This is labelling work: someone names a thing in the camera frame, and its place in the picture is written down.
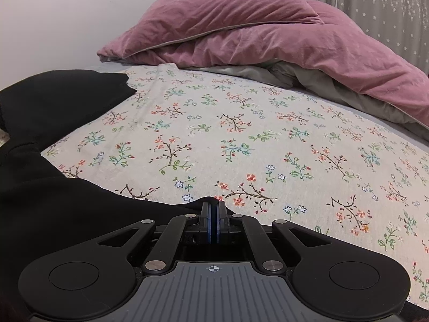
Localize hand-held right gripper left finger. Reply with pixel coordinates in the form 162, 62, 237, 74
97, 202, 212, 273

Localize black pants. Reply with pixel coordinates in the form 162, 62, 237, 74
0, 142, 235, 322

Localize pink duvet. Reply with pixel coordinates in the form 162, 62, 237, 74
127, 0, 429, 135

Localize floral bed cover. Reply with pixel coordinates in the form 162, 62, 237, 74
40, 62, 429, 309

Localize pink pillow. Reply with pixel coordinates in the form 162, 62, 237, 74
97, 0, 326, 64

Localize grey star-print curtain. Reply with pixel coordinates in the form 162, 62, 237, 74
255, 0, 429, 74

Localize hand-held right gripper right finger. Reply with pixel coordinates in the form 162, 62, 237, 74
216, 202, 332, 272

